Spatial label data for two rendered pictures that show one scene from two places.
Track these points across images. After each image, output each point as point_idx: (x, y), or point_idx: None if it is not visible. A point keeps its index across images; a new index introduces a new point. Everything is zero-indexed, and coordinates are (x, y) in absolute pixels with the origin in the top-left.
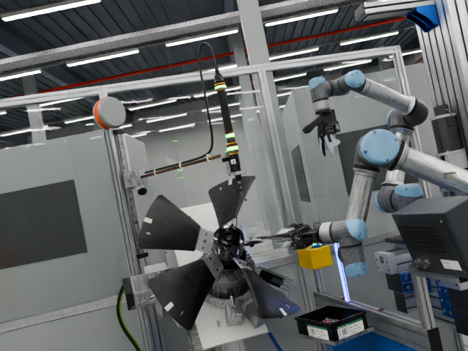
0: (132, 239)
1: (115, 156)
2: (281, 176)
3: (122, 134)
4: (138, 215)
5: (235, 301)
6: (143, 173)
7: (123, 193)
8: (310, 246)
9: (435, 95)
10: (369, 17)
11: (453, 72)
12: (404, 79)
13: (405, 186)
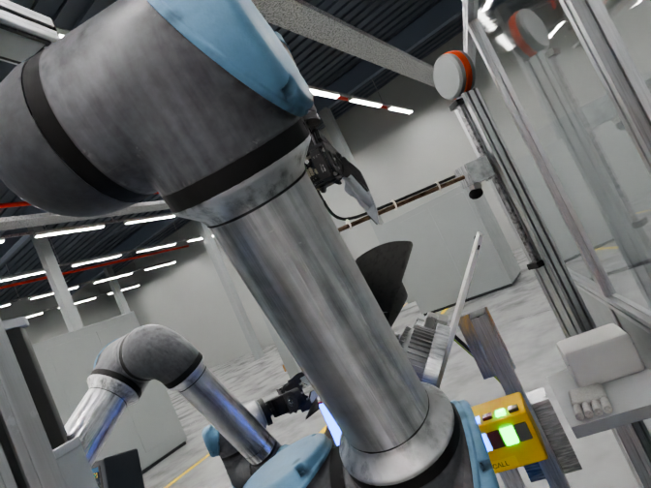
0: (521, 241)
1: (468, 137)
2: (634, 137)
3: (465, 102)
4: (518, 209)
5: None
6: (464, 171)
7: (492, 183)
8: (486, 411)
9: None
10: (24, 55)
11: None
12: None
13: (274, 460)
